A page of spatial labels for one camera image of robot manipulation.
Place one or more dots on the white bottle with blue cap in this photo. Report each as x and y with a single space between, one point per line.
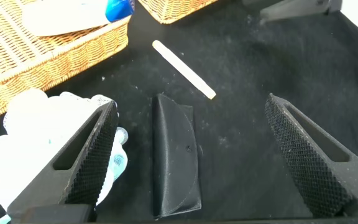
64 18

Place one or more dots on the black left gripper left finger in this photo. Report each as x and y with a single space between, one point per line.
82 174

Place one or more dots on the black leather glasses case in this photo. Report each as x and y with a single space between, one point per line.
172 155

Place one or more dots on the rectangular wicker basket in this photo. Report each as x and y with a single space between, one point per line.
169 12
17 62

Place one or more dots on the black tablecloth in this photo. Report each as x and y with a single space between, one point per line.
244 109

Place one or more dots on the white marker with yellow cap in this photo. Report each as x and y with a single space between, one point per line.
185 70

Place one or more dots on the light blue bath pouf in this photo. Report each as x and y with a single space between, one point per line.
26 130

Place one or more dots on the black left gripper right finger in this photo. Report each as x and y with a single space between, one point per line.
315 168

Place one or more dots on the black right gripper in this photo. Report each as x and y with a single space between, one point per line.
335 4

